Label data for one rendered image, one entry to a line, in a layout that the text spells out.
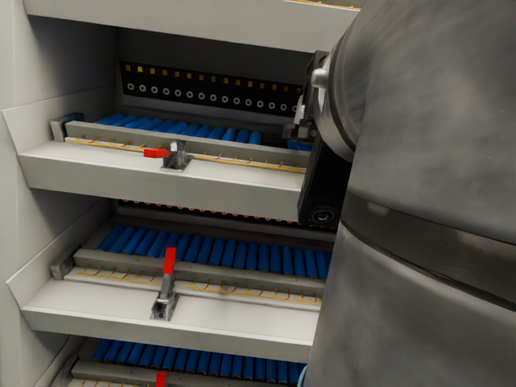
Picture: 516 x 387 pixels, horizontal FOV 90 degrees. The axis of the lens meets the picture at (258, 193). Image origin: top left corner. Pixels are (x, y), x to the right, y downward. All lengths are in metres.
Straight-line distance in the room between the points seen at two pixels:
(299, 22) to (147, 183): 0.25
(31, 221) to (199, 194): 0.23
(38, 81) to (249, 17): 0.27
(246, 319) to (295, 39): 0.36
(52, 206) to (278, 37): 0.38
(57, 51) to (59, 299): 0.33
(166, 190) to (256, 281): 0.19
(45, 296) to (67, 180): 0.17
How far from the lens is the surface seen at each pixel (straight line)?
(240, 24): 0.34
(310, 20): 0.34
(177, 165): 0.32
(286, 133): 0.29
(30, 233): 0.45
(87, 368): 0.59
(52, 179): 0.40
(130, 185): 0.35
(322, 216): 0.26
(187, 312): 0.40
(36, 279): 0.48
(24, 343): 0.51
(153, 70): 0.50
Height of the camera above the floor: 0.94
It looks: 9 degrees down
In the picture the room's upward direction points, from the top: 8 degrees clockwise
